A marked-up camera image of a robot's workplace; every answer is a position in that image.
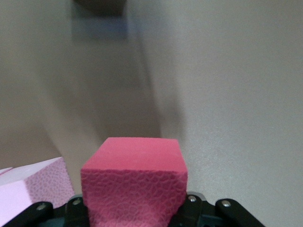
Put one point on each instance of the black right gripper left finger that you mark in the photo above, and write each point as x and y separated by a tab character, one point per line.
71	212

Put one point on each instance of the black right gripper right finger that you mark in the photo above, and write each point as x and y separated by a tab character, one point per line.
196	212

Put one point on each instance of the red foam cube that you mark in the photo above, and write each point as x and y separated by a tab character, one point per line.
132	165

